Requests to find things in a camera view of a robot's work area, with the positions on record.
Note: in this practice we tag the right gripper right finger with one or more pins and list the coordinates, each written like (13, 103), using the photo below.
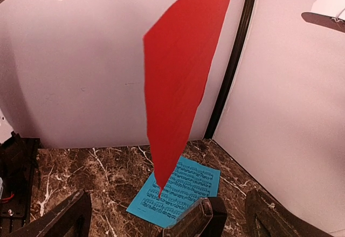
(267, 217)

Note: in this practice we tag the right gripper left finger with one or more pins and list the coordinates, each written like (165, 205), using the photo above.
(71, 217)

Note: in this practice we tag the black metronome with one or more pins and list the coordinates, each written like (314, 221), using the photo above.
(206, 217)

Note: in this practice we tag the red sheet music paper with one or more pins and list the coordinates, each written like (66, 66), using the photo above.
(178, 52)

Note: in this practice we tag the white music stand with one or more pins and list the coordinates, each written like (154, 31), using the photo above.
(326, 13)

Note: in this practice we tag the blue sheet music paper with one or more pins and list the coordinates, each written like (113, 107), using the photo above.
(188, 182)

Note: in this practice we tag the left black frame post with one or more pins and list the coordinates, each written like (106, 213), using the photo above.
(232, 65)

